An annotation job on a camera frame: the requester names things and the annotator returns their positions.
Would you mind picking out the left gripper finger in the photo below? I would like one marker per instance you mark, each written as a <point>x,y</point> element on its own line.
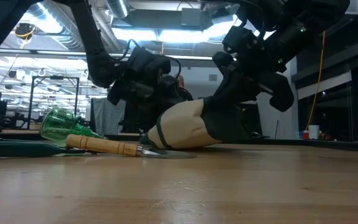
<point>149,101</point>
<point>172,90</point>

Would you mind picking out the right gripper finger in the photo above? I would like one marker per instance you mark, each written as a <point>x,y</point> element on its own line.
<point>250,91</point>
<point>228,85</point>

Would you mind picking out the beige green gardening bag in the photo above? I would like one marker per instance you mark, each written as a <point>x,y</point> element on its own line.
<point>182,127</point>

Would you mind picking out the transparent green plastic bottle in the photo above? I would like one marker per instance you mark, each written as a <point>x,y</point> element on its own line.
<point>59,124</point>

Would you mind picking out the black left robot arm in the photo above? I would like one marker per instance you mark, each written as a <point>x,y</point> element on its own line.
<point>98,62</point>

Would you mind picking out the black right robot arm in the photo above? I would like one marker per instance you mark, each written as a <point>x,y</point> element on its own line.
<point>306,18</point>

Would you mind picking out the black cabinet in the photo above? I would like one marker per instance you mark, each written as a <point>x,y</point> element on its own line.
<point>255,121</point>

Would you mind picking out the grey cloth cover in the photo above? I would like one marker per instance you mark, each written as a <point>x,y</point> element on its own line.
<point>107,115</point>

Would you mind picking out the red container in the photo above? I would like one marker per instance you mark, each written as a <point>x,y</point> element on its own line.
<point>305,135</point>

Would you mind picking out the grey ceiling box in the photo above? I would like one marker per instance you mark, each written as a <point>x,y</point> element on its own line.
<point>191,17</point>

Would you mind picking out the grey wall vent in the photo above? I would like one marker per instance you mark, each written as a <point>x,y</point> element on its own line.
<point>213,77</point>

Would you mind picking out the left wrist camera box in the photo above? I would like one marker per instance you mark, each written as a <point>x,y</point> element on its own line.
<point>141,57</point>

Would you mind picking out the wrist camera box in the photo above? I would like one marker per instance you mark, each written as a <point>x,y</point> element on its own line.
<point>141,57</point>
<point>241,39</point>

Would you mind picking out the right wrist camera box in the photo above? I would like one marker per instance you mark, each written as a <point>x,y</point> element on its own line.
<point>241,39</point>

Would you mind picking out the silver ventilation duct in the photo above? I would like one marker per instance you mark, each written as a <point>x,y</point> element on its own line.
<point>118,7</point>

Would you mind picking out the black metal rack frame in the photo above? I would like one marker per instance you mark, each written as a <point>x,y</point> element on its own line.
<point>31,102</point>

